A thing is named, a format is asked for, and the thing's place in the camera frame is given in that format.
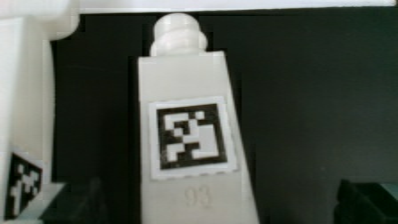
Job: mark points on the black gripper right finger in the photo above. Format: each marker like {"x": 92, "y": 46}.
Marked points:
{"x": 366, "y": 203}

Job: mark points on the white chair back part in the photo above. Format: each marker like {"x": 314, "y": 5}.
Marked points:
{"x": 35, "y": 22}

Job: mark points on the white tag base sheet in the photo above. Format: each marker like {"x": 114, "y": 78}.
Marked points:
{"x": 144, "y": 6}

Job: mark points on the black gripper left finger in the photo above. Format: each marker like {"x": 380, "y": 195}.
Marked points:
{"x": 67, "y": 204}

